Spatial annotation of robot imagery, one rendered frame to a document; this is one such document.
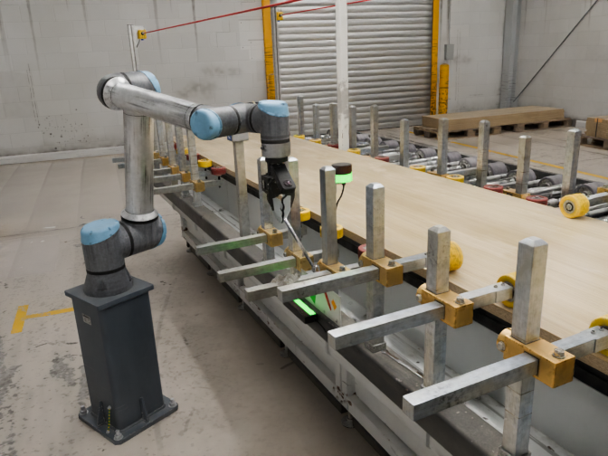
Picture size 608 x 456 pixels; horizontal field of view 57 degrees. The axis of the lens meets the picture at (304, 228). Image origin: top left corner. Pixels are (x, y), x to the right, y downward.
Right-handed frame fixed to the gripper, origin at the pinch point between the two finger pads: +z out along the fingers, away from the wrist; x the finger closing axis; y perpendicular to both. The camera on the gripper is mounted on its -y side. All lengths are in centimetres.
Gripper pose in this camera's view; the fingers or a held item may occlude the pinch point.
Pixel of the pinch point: (282, 220)
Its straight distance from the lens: 178.0
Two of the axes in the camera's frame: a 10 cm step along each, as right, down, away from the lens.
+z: 0.4, 9.5, 3.1
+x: -9.0, 1.7, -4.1
